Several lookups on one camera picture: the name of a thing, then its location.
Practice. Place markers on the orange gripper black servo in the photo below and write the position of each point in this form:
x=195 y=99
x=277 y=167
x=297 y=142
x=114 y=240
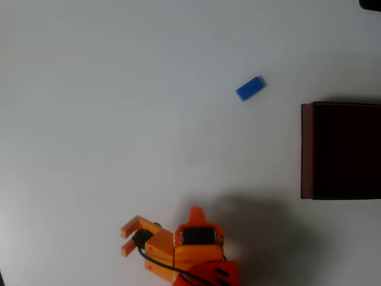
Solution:
x=199 y=252

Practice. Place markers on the red-orange robot arm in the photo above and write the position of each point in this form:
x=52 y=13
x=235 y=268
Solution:
x=220 y=272

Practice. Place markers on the black object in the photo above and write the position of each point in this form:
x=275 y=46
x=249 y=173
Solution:
x=372 y=4

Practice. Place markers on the dark brown box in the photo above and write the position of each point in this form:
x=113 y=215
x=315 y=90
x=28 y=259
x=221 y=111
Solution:
x=345 y=152

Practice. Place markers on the blue rectangular block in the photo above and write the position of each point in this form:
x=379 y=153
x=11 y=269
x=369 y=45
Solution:
x=251 y=88

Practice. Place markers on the black camera module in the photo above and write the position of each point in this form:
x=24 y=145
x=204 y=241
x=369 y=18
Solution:
x=143 y=237

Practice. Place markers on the orange camera mount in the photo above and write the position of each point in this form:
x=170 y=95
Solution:
x=159 y=250

